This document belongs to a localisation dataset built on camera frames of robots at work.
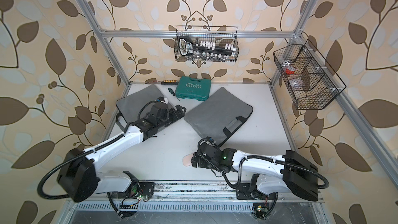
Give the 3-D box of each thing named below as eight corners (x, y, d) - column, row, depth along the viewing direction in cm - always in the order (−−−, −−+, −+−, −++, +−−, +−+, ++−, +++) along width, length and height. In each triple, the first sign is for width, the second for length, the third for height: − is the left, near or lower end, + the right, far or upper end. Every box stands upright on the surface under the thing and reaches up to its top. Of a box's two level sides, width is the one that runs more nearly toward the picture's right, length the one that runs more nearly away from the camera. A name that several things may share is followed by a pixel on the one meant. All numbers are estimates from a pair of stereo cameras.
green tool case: (175, 101, 112) (174, 96, 108) (178, 81, 125) (177, 76, 121) (211, 101, 112) (211, 96, 108) (210, 81, 125) (210, 76, 121)
